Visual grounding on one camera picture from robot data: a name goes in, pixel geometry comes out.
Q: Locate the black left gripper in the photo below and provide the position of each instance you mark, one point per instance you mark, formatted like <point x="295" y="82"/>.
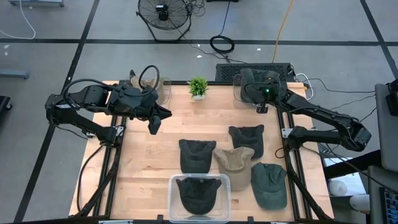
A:
<point x="130" y="101"/>

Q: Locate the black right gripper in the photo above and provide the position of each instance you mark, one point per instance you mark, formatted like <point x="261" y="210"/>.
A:
<point x="264" y="93"/>

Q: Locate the beige baseball cap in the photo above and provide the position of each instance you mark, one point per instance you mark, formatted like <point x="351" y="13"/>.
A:
<point x="235" y="165"/>
<point x="158" y="93"/>

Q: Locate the black baseball cap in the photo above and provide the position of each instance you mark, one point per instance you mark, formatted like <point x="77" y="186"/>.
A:
<point x="199" y="196"/>
<point x="196" y="157"/>
<point x="248" y="140"/>

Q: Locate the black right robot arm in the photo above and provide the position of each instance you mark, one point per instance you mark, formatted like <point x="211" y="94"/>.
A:
<point x="320" y="135"/>

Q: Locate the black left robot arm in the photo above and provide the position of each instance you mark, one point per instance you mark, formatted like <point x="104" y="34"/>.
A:
<point x="81" y="124"/>

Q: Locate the clear plastic bin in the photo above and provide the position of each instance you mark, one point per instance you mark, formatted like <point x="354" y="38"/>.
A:
<point x="172" y="214"/>
<point x="236" y="104"/>
<point x="167" y="93"/>

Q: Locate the black computer case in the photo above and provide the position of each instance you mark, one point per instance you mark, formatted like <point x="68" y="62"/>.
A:
<point x="230" y="70"/>

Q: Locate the small green potted plant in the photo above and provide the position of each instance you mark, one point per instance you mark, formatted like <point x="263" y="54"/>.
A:
<point x="198" y="87"/>

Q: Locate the black floor fan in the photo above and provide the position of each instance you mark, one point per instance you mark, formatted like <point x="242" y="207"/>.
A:
<point x="163" y="15"/>

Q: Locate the black beam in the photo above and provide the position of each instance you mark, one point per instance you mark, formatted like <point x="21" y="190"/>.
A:
<point x="351" y="163"/>

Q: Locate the white paper roll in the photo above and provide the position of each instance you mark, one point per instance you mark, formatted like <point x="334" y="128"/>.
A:
<point x="339" y="188"/>

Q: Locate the grey desk top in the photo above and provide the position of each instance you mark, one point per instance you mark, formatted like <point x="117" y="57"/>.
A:
<point x="387" y="140"/>

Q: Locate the black device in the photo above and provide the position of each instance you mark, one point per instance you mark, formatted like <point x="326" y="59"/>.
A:
<point x="393" y="99"/>

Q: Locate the white cylinder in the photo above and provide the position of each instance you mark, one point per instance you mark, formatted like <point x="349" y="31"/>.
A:
<point x="360" y="203"/>

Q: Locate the dark grey desk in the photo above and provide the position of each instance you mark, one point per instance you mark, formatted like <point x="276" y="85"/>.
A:
<point x="374" y="186"/>

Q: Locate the grey floor bar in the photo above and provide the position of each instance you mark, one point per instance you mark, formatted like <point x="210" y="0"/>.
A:
<point x="14" y="74"/>

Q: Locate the black object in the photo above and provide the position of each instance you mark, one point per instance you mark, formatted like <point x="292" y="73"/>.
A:
<point x="3" y="105"/>

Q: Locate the grey furniture base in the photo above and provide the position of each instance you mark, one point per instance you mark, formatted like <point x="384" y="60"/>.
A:
<point x="35" y="2"/>

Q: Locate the black aluminium table frame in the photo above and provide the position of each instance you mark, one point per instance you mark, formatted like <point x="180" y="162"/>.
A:
<point x="178" y="82"/>

